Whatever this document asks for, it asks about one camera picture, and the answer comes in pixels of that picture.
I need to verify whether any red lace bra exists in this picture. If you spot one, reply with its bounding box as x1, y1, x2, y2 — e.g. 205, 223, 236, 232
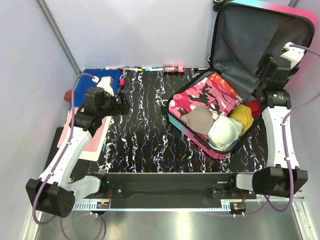
244, 100, 262, 119

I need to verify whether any yellow bra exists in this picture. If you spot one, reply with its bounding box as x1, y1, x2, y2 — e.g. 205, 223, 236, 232
228, 104, 254, 137

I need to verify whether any pink teal hardshell suitcase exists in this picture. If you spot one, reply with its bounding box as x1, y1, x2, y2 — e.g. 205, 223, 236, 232
173, 0, 318, 159

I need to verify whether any orange white shirt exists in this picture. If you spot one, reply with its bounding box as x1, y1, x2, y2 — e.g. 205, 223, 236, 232
208, 72, 238, 97

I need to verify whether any pink camouflage garment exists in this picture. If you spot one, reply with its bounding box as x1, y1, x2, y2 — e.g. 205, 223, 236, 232
168, 76, 243, 128

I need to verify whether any white bra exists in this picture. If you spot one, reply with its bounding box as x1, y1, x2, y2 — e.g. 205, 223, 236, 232
207, 115, 244, 152

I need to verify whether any beige bra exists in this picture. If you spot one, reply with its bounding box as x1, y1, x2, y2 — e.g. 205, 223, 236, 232
181, 104, 214, 135

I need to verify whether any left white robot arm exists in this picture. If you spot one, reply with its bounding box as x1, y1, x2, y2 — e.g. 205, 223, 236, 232
25, 86, 131, 224

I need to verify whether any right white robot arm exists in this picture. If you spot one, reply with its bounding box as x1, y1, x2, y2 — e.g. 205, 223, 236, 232
227, 50, 308, 199

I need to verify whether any red capped black marker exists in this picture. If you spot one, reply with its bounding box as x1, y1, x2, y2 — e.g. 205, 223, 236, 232
118, 80, 125, 91

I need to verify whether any colourful marker pen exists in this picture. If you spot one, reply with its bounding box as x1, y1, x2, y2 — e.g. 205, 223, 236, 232
119, 66, 143, 72

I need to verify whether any blue folder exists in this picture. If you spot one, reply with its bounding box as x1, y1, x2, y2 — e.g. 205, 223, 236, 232
74, 69, 122, 107

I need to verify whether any black tape roll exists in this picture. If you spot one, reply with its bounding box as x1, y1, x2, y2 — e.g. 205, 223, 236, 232
161, 99, 168, 107

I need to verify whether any teal capped marker pen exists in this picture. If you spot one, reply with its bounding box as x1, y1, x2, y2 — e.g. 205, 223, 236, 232
141, 67, 164, 72

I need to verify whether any brown red round object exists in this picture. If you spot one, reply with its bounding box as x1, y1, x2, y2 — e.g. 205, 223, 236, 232
63, 90, 73, 103

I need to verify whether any pink white board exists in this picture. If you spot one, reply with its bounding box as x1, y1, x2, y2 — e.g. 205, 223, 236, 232
57, 111, 112, 162

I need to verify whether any pink patterned tube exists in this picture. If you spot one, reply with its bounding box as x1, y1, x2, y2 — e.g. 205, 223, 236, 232
163, 64, 185, 73

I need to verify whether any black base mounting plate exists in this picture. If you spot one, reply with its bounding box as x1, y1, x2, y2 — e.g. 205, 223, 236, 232
72, 172, 257, 201

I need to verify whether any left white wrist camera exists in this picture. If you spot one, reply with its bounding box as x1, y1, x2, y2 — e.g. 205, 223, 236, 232
92, 76, 115, 96

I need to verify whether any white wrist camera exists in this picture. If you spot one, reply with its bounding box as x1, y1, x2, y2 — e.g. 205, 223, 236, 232
92, 76, 115, 96
280, 42, 306, 70

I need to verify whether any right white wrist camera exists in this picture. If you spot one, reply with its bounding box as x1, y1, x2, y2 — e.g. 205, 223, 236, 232
280, 42, 306, 70

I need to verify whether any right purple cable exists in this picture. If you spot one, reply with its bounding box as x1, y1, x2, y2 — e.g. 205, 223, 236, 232
234, 43, 320, 216

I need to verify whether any purple cable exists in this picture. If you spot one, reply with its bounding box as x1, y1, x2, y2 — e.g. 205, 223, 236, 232
32, 72, 104, 240
234, 43, 320, 216

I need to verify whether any aluminium rail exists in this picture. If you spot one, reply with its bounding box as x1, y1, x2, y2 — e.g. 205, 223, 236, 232
74, 181, 306, 212

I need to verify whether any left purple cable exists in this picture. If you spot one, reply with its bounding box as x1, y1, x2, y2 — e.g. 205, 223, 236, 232
32, 72, 104, 240

